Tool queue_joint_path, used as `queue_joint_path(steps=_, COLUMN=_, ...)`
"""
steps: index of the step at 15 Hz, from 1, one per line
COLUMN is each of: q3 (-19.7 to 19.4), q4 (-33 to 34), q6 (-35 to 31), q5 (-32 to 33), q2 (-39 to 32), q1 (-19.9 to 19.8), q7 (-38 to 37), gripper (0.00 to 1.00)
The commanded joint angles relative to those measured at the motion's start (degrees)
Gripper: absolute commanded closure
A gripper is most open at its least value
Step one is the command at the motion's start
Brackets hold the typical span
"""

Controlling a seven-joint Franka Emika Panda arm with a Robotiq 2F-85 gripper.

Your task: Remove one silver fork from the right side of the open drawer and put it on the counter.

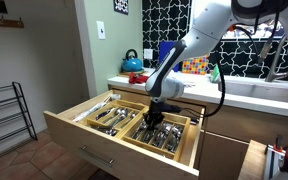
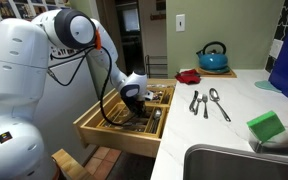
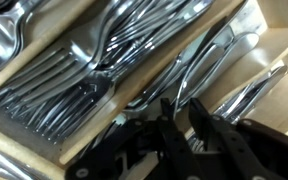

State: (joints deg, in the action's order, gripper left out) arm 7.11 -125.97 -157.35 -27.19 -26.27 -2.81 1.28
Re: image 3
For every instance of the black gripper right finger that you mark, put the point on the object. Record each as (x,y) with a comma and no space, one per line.
(230,150)

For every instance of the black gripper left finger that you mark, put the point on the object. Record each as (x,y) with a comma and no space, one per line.
(177,146)

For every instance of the silver dinner fork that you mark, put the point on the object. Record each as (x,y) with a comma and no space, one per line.
(100,86)
(80,50)

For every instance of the open wooden drawer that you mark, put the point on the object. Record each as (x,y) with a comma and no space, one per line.
(284,13)

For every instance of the wide wooden cutlery tray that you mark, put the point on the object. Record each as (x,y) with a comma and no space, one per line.
(140,87)

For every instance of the large silver spoon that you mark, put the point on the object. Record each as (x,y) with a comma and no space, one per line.
(0,43)

